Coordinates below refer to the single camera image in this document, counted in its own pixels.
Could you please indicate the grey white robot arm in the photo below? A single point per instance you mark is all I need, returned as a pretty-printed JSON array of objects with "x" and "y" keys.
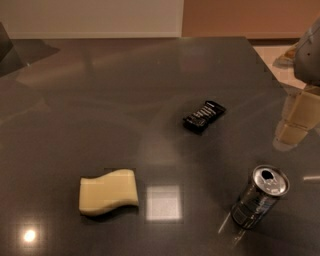
[{"x": 303, "y": 58}]

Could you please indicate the black silver drink can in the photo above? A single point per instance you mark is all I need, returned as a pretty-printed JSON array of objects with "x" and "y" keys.
[{"x": 266, "y": 186}]

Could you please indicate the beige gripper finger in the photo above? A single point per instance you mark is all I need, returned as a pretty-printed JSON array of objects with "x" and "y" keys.
[
  {"x": 287, "y": 137},
  {"x": 302, "y": 107}
]

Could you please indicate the black rxbar chocolate wrapper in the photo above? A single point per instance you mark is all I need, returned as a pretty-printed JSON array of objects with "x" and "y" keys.
[{"x": 199, "y": 120}]

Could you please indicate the yellow wavy sponge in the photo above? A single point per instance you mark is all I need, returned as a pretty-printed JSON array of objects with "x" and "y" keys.
[{"x": 103, "y": 194}]

